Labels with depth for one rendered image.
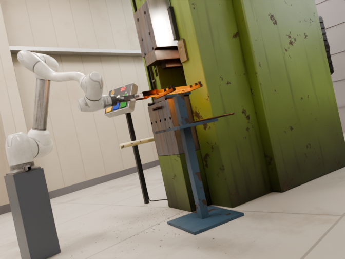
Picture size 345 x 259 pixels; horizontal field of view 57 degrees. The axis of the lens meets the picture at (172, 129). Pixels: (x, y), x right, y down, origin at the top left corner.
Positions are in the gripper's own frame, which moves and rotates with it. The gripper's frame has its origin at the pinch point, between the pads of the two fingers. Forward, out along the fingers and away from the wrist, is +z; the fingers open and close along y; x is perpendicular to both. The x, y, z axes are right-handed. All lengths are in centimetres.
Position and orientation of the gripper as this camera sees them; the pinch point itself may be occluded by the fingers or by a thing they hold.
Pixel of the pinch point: (137, 96)
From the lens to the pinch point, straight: 224.1
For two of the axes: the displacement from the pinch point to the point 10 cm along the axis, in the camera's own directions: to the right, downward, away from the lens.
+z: 8.6, -1.8, 4.7
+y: 4.6, -1.0, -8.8
